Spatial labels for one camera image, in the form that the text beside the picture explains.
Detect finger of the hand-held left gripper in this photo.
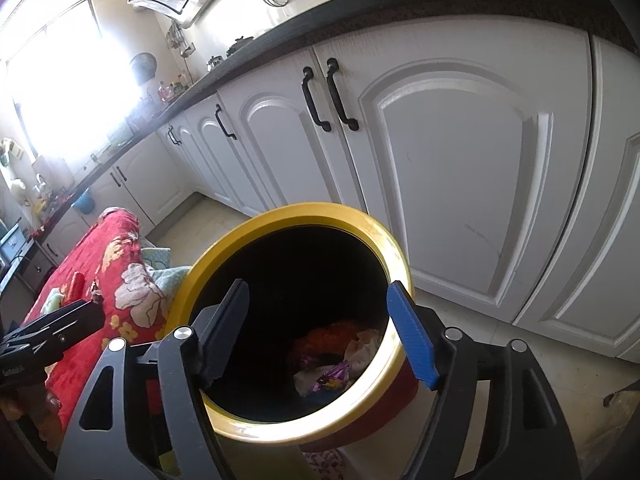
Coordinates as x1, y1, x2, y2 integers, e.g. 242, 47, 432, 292
30, 317, 106, 361
20, 300, 105, 339

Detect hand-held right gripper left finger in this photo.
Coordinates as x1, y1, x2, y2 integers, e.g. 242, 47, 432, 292
55, 278, 250, 480

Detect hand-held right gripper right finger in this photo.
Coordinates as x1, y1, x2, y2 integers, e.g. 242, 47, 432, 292
387, 281, 584, 480

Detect white paper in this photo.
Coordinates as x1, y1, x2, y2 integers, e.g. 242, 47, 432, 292
345, 329, 389, 377

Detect yellow-rimmed waste bin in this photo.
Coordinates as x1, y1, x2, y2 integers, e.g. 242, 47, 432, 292
167, 204, 419, 454

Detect purple candy wrapper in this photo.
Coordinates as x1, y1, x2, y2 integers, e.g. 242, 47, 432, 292
300, 362, 352, 392

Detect blue wrapper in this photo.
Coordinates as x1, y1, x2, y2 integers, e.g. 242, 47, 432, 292
300, 389, 347, 412

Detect person's left hand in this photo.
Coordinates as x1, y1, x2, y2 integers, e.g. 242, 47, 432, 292
0, 392, 64, 423

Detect red floral blanket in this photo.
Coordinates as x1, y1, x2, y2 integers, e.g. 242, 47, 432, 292
17, 207, 172, 432

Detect teal patterned sheet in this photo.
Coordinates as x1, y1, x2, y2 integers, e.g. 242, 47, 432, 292
140, 247, 192, 307

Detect blue hanging basket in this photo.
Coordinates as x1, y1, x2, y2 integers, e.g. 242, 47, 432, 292
72, 189, 97, 215

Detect kitchen window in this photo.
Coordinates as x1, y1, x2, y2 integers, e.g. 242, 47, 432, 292
0, 0, 147, 162

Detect group of condiment bottles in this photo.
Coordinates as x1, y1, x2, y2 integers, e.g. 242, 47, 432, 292
157, 72, 194, 101

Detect black pot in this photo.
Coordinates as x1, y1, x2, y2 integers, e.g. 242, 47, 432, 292
226, 35, 255, 57

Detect small hanging utensils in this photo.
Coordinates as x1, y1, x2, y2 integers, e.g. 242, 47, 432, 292
165, 22, 189, 54

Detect black countertop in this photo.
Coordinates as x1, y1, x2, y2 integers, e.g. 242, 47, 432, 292
30, 0, 640, 242

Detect small wall fan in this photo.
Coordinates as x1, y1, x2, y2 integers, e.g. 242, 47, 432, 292
129, 52, 159, 84

